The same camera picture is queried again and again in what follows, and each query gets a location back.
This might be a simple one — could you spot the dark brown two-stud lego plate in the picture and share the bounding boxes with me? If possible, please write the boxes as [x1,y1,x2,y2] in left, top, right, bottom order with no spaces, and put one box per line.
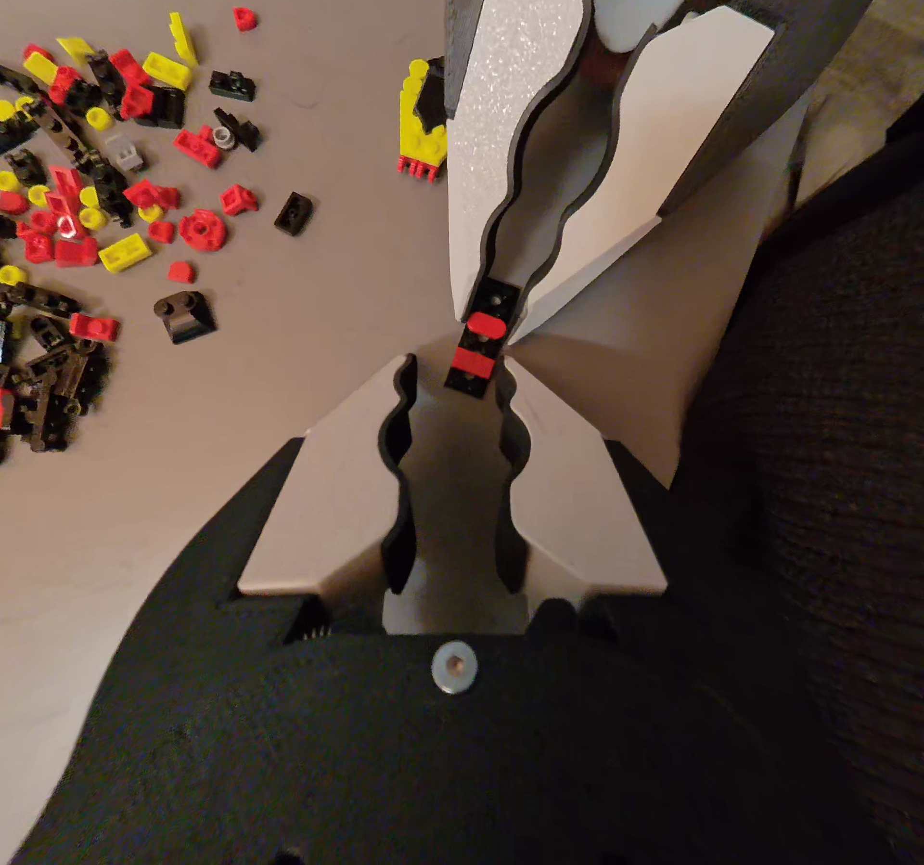
[273,191,313,236]

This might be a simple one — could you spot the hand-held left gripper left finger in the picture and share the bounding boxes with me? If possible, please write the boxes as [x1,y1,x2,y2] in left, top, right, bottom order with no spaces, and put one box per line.
[235,354,420,618]

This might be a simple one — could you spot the pile of lego bricks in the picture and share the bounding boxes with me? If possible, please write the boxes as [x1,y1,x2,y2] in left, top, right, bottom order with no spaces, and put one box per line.
[0,35,259,465]

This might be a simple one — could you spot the black lego slope brick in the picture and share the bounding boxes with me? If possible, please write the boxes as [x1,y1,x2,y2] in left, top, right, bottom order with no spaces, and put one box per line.
[154,291,218,345]

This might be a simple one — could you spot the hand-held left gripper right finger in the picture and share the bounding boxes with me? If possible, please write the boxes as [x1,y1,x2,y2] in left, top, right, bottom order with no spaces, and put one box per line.
[493,354,670,622]

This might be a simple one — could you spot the small yellow lego piece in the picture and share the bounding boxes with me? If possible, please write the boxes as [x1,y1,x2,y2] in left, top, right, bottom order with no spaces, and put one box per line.
[168,11,199,68]

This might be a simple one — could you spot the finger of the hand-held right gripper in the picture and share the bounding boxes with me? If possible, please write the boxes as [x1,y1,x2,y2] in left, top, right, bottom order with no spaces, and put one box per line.
[514,4,778,344]
[445,0,595,323]

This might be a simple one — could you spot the yellow and black lego assembly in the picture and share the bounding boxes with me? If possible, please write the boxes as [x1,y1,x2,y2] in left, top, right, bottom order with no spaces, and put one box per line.
[396,56,450,182]

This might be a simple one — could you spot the black lego plate with red tiles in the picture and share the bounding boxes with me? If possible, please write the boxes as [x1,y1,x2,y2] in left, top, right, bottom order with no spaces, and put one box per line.
[442,275,524,401]

